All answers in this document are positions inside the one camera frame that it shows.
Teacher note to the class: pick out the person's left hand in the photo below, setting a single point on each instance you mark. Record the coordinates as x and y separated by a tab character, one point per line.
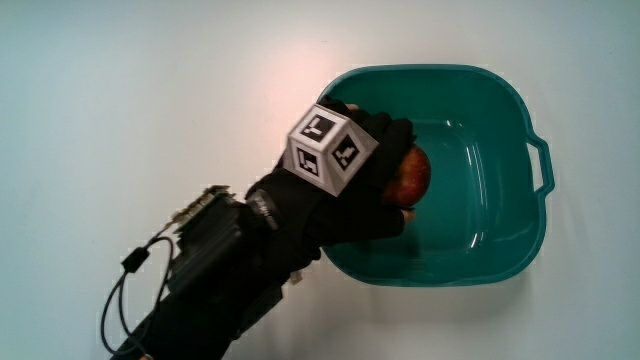
305	210

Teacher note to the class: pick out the red apple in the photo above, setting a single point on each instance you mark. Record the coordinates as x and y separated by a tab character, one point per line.
412	180

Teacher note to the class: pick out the teal plastic basin plate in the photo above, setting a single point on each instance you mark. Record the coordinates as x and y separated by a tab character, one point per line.
480	200

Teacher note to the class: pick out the person's left forearm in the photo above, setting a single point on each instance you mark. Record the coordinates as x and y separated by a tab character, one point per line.
200	325

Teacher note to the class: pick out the black wrist electronics module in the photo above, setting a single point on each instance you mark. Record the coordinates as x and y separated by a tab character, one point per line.
210	240

